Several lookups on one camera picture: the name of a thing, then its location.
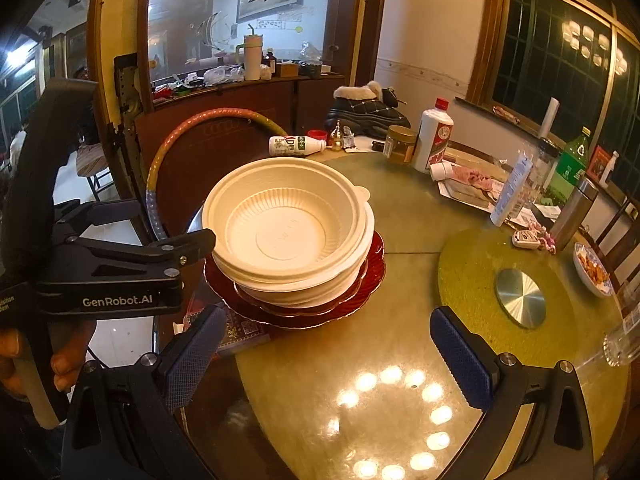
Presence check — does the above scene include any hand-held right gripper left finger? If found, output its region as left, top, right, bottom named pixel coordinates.
left=60, top=305, right=227, bottom=480

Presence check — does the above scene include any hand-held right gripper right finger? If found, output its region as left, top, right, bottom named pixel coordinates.
left=430, top=306, right=596, bottom=480

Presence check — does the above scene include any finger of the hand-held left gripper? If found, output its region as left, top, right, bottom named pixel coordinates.
left=60, top=228, right=217, bottom=282
left=51, top=199, right=152, bottom=247

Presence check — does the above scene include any red scalloped glass plate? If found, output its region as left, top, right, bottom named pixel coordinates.
left=202, top=255, right=387, bottom=332

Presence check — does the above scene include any smooth white bowl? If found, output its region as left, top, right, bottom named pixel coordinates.
left=232, top=240, right=374, bottom=306
left=237, top=270, right=366, bottom=310

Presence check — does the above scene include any red scalloped plate white sticker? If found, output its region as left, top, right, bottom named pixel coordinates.
left=230, top=230, right=388, bottom=317

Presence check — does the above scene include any ribbed white plastic bowl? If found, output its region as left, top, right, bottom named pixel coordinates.
left=202, top=157, right=372, bottom=284
left=209, top=199, right=377, bottom=295

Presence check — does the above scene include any person's left hand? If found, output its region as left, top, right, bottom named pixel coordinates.
left=0, top=320, right=97, bottom=394

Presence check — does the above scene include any red patterned flat box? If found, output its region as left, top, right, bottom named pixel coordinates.
left=184, top=304, right=272, bottom=357

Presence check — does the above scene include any green glass turntable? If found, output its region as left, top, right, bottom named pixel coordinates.
left=438, top=227, right=624, bottom=357

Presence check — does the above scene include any key bunch with pink beads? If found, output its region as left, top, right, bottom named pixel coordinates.
left=510, top=224, right=557, bottom=256

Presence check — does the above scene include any multicoloured hula hoop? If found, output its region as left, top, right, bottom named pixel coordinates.
left=146, top=106, right=281, bottom=242

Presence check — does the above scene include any blue patterned plate with food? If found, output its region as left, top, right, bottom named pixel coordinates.
left=572, top=242, right=615, bottom=299

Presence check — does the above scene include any clear glass pitcher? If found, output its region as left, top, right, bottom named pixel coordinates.
left=602, top=309, right=640, bottom=367

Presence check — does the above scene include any wooden sideboard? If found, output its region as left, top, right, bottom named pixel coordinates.
left=134, top=72, right=347, bottom=241

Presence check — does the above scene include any white tube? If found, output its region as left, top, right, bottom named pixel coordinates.
left=489, top=154, right=531, bottom=227

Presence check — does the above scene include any tray of sliced meat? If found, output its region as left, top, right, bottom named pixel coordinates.
left=437, top=162, right=506, bottom=211

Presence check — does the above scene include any steel thermos flask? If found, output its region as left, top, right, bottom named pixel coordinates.
left=549, top=177, right=599, bottom=251

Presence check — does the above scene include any white yogurt bottle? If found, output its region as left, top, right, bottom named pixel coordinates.
left=268, top=134, right=327, bottom=157

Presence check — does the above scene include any dark wooden chair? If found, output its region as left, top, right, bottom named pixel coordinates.
left=594, top=199, right=640, bottom=287

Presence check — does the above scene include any clear bottle black lid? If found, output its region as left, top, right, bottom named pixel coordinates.
left=522, top=139, right=559, bottom=201

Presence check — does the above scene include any green plastic bottle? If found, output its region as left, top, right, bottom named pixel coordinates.
left=544, top=127, right=592, bottom=206

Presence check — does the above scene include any cream tumbler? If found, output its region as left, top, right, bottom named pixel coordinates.
left=235, top=34, right=264, bottom=82

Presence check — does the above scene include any jar with gold lid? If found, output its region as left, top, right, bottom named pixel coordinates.
left=383, top=125, right=419, bottom=165

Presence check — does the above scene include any white liquor bottle red cap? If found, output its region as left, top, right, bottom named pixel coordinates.
left=410, top=98, right=455, bottom=175

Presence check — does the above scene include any white spray bottle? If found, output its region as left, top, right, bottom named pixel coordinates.
left=598, top=150, right=620, bottom=189

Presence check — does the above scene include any white paper roll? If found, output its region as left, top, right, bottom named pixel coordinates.
left=537, top=97, right=560, bottom=141

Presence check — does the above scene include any wooden framed window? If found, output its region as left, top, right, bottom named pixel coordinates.
left=469, top=0, right=640, bottom=202

